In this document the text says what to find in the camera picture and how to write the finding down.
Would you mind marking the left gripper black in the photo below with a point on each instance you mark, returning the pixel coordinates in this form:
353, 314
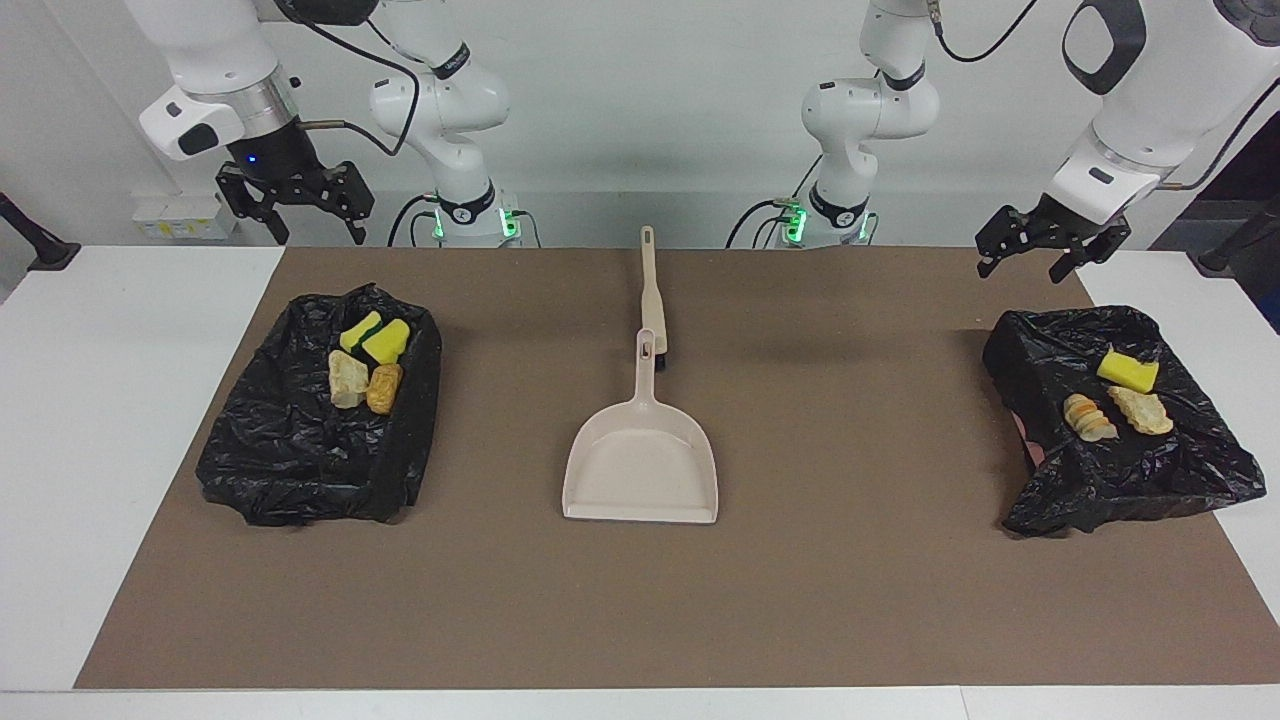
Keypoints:
1080, 225

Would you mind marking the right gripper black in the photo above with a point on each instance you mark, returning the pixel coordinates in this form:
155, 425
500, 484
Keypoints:
280, 165

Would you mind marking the small yellow green sponge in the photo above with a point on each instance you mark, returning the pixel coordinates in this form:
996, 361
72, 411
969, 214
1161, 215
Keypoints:
357, 333

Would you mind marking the large yellow green sponge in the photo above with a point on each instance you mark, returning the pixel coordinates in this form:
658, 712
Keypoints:
1128, 370

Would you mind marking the plain yellow sponge wedge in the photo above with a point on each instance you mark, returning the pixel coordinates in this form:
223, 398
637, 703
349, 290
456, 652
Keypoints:
388, 342

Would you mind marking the pale bread chunk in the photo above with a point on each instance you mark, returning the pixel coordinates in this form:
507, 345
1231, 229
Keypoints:
1142, 410
1088, 418

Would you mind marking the striped pale bread piece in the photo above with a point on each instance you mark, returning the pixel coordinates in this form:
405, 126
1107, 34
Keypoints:
347, 380

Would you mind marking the brown bread roll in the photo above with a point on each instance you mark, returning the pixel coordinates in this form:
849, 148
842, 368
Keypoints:
385, 388

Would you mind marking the beige hand brush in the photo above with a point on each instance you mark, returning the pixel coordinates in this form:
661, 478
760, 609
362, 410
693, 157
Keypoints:
650, 290

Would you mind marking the beige plastic dustpan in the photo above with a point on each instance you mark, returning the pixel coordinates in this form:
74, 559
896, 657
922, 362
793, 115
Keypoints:
640, 470

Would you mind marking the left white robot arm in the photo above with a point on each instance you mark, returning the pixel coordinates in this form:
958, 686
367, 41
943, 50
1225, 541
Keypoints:
870, 110

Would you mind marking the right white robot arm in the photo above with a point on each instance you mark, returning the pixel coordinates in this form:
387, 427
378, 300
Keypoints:
440, 100

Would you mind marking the black bag lined bin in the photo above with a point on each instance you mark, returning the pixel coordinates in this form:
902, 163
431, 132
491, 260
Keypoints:
280, 450
1120, 480

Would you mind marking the white power strip box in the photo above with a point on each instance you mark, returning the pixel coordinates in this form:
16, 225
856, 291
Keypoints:
185, 218

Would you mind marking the black clamp stand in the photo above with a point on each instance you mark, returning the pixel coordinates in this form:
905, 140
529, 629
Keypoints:
1225, 255
40, 250

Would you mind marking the dark cabinet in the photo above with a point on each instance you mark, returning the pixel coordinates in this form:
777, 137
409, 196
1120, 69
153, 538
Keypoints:
1245, 185

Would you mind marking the brown table mat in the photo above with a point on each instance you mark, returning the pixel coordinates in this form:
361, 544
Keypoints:
600, 630

